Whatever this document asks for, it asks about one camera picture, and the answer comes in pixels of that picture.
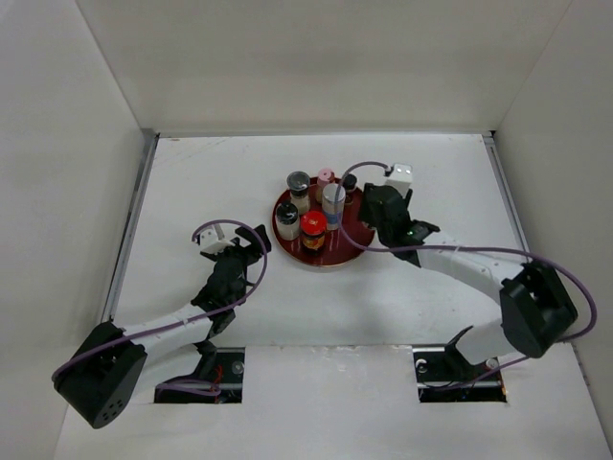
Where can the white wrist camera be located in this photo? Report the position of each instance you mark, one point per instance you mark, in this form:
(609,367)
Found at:
(211,240)
(400,177)

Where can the black knob cap salt bottle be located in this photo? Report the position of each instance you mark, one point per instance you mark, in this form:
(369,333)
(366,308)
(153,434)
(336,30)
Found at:
(287,219)

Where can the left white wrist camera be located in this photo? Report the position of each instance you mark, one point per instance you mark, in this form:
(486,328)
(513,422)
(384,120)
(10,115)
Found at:
(211,240)

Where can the clear cap salt grinder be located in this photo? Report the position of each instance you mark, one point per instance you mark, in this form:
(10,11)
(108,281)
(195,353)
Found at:
(298,184)

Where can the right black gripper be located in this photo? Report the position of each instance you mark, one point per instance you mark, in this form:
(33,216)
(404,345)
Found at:
(366,207)

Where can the pink lid spice jar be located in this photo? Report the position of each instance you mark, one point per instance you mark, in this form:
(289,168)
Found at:
(324,177)

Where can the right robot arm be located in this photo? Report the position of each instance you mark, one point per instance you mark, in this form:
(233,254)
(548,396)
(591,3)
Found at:
(535,309)

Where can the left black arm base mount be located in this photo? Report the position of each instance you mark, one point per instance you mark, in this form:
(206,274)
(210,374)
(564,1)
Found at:
(216,379)

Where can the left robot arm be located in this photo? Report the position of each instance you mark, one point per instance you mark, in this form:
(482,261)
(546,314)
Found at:
(173,353)

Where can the tall silver lid jar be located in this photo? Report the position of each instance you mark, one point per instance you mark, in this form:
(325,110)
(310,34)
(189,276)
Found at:
(333,200)

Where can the red lid chili sauce jar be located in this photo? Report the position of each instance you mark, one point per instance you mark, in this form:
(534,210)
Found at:
(313,226)

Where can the small black cap spice bottle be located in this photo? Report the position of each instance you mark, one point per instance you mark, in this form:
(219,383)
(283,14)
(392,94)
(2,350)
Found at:
(349,185)

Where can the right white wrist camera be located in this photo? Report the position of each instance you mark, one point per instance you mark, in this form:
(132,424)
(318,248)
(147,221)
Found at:
(400,177)

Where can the red round tray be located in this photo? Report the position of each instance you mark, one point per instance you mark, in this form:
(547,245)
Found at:
(336,249)

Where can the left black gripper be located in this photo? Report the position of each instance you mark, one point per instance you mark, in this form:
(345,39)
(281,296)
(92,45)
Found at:
(253,252)

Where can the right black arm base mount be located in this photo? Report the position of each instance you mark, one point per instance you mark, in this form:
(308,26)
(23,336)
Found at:
(443,375)

